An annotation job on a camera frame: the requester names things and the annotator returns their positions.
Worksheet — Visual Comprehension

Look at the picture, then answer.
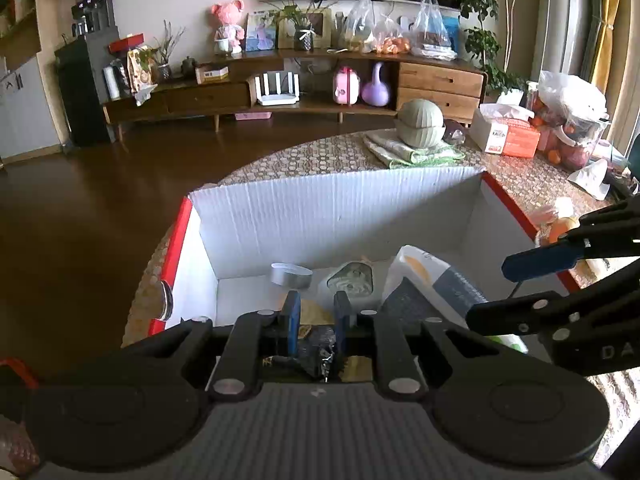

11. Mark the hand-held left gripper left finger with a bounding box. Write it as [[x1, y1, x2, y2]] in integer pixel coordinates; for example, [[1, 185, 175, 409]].
[[122, 290, 303, 403]]

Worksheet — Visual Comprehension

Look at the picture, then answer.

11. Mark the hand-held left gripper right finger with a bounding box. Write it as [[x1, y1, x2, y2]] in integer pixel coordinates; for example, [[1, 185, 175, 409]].
[[332, 290, 523, 403]]

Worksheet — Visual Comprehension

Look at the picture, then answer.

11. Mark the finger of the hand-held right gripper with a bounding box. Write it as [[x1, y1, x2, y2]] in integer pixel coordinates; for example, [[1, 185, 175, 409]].
[[501, 199, 640, 281], [465, 260, 640, 342]]

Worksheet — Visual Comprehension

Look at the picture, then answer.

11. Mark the yellow soft item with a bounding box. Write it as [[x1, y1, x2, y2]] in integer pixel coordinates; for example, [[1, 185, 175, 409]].
[[299, 300, 335, 328]]

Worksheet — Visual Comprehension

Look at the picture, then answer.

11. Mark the pale green coil packet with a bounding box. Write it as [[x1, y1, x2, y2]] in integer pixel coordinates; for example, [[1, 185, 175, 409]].
[[325, 260, 376, 298]]

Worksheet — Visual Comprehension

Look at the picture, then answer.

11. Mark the silver tape roll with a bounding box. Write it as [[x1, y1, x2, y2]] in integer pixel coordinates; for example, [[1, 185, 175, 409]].
[[270, 262, 313, 291]]

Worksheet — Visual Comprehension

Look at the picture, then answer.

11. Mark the small dark pouch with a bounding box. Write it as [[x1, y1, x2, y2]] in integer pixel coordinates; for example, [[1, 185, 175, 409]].
[[262, 325, 351, 383]]

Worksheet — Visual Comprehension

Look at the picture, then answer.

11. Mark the white grey pouch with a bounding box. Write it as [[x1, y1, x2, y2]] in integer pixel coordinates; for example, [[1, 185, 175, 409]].
[[380, 245, 528, 356]]

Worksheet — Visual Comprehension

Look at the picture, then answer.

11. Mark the white cardboard box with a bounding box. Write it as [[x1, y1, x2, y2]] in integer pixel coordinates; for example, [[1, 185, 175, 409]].
[[147, 165, 583, 356]]

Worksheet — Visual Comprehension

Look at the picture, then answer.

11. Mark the orange bottle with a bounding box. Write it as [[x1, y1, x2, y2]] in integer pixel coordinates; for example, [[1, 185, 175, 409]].
[[537, 196, 581, 246]]

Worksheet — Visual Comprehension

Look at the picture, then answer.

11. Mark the white flat pouch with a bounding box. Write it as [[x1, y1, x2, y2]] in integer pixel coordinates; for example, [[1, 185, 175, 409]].
[[567, 159, 613, 200]]

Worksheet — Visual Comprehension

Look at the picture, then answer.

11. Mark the orange white tissue box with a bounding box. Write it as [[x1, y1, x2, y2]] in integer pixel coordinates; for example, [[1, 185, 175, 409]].
[[470, 102, 542, 159]]

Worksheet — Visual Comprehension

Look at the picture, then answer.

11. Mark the clear bag of fruit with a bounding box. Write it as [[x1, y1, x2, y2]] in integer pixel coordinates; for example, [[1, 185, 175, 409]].
[[527, 71, 611, 171]]

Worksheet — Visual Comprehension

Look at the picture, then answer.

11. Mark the dark purple object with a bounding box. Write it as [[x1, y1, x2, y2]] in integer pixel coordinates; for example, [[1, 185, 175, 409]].
[[442, 119, 467, 146]]

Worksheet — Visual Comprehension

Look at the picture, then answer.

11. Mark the green folded cloth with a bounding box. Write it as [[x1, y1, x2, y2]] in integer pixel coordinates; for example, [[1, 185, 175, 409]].
[[363, 129, 467, 170]]

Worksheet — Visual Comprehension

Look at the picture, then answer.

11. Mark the green ribbed ball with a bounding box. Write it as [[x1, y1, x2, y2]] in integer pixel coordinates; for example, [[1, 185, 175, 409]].
[[395, 99, 446, 150]]

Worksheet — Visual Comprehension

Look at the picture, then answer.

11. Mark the white router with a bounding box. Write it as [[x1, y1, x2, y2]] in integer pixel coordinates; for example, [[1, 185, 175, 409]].
[[254, 71, 302, 107]]

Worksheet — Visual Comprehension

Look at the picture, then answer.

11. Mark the pink toy case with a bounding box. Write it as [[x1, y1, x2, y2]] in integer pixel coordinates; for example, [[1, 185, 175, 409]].
[[333, 65, 362, 107]]

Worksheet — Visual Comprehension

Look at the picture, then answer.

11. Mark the purple gourd vase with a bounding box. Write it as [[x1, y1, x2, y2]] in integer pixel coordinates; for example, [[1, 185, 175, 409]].
[[361, 62, 392, 108]]

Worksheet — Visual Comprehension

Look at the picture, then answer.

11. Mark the wooden television cabinet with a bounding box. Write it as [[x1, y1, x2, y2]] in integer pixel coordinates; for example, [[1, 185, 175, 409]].
[[102, 47, 488, 133]]

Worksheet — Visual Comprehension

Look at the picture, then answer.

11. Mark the blue box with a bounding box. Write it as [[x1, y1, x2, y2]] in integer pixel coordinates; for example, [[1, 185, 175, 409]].
[[442, 16, 462, 53]]

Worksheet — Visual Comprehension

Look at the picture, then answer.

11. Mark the white floor air conditioner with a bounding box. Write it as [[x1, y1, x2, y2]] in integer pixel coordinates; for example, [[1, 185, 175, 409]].
[[537, 0, 601, 81]]

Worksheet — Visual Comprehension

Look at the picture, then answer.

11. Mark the small white tissue box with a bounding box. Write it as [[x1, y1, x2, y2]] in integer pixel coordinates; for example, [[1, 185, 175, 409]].
[[195, 63, 231, 85]]

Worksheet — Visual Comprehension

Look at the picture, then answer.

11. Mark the clear bag with dark contents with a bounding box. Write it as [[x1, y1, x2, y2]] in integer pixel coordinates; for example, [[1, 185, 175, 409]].
[[411, 0, 458, 58]]

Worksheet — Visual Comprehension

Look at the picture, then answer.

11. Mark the yellow curtain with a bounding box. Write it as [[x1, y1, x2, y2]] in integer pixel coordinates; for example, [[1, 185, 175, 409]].
[[597, 0, 633, 86]]

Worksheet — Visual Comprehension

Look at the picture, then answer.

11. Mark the tall green potted tree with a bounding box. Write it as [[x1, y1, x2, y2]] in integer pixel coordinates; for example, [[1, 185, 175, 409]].
[[452, 0, 540, 97]]

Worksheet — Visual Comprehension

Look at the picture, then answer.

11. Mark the plastic bag of oranges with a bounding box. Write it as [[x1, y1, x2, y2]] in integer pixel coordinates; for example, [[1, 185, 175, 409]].
[[374, 12, 413, 56]]

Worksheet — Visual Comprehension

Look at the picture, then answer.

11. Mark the small potted plant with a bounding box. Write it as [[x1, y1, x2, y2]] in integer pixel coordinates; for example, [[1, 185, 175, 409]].
[[280, 0, 326, 52]]

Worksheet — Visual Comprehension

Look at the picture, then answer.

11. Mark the dried plant in pot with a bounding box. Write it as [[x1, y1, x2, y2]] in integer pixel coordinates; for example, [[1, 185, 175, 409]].
[[150, 20, 187, 83]]

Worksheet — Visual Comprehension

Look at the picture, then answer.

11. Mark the printed snack bag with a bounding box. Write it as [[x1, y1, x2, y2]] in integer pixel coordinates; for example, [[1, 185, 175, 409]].
[[127, 50, 153, 93]]

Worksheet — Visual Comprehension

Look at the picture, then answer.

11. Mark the clear plastic bag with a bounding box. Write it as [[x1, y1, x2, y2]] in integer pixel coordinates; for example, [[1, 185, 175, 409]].
[[340, 0, 377, 53]]

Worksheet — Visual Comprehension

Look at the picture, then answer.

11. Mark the white bottle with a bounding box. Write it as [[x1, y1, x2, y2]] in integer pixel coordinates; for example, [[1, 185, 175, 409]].
[[102, 65, 123, 101]]

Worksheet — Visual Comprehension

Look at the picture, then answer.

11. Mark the pink plush toy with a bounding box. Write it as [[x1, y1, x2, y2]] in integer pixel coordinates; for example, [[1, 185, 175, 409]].
[[210, 0, 247, 56]]

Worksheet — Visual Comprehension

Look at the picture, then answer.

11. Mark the black tall cabinet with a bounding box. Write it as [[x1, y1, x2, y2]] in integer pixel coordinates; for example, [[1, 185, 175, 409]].
[[54, 27, 121, 147]]

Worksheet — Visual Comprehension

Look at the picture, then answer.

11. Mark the small red box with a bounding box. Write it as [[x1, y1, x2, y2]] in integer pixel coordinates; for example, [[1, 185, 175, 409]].
[[108, 33, 146, 54]]

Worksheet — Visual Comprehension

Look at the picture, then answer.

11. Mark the white kitchen cabinet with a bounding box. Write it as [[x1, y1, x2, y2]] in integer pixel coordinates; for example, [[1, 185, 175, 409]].
[[0, 55, 61, 161]]

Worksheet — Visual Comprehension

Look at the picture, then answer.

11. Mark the dark water dispenser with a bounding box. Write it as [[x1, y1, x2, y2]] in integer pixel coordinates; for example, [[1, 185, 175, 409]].
[[70, 0, 115, 36]]

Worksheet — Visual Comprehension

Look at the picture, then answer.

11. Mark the blue picture frame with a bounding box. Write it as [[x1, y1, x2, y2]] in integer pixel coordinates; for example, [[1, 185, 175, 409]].
[[245, 10, 278, 52]]

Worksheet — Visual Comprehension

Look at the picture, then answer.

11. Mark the wooden picture frame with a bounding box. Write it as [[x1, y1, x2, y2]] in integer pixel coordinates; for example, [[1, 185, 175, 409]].
[[277, 7, 333, 51]]

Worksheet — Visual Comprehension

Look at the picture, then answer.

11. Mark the wooden wall shelf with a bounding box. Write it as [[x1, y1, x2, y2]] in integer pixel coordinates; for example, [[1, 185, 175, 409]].
[[0, 0, 43, 71]]

